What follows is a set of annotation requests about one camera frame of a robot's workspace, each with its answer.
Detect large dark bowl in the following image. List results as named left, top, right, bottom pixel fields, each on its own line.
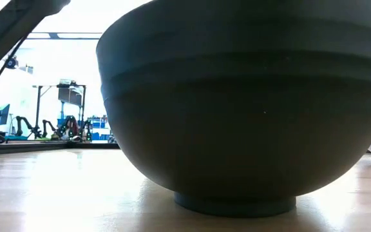
left=104, top=77, right=371, bottom=218

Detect black bowl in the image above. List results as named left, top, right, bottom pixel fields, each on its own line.
left=95, top=0, right=371, bottom=86

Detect blue storage bins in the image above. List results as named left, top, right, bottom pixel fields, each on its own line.
left=88, top=115, right=111, bottom=142

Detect dark hanging panel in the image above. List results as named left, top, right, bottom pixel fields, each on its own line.
left=58, top=86, right=83, bottom=107

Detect small round black fixture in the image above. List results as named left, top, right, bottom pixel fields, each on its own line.
left=4, top=55, right=19, bottom=70

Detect computer monitor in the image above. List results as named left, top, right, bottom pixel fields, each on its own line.
left=0, top=103, right=11, bottom=127

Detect black table frame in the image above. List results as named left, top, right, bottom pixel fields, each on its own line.
left=0, top=140, right=120, bottom=157

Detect black background workstation frame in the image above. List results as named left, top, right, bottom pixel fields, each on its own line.
left=32, top=79, right=87, bottom=140

